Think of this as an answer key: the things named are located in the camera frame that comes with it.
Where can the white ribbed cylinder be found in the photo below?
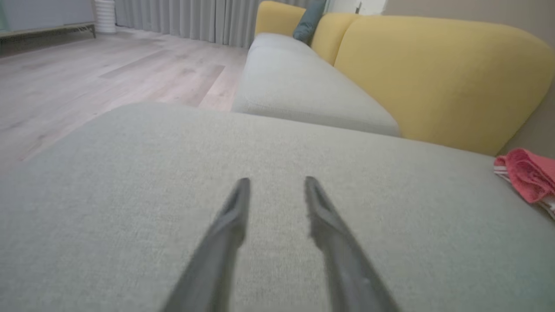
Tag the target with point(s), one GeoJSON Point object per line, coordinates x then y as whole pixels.
{"type": "Point", "coordinates": [105, 17]}

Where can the low grey cabinet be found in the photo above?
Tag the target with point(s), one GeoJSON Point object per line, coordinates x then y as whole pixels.
{"type": "Point", "coordinates": [43, 13]}

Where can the yellow sofa backrest cushion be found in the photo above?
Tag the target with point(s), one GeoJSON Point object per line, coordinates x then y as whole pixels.
{"type": "Point", "coordinates": [442, 78]}
{"type": "Point", "coordinates": [277, 17]}
{"type": "Point", "coordinates": [334, 34]}

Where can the red garment with striped band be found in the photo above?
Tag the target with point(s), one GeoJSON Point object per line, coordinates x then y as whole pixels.
{"type": "Point", "coordinates": [529, 173]}

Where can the teal throw pillow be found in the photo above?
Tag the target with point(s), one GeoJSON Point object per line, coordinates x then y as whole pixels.
{"type": "Point", "coordinates": [308, 24]}

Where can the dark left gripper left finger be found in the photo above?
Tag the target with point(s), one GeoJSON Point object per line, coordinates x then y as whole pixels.
{"type": "Point", "coordinates": [212, 273]}

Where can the grey pleated curtain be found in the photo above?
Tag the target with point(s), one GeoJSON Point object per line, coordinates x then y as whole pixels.
{"type": "Point", "coordinates": [195, 19]}

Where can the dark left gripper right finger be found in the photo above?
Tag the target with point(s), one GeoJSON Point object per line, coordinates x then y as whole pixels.
{"type": "Point", "coordinates": [351, 277]}

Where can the large grey sofa seat cushion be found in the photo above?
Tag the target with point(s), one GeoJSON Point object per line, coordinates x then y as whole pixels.
{"type": "Point", "coordinates": [130, 195]}

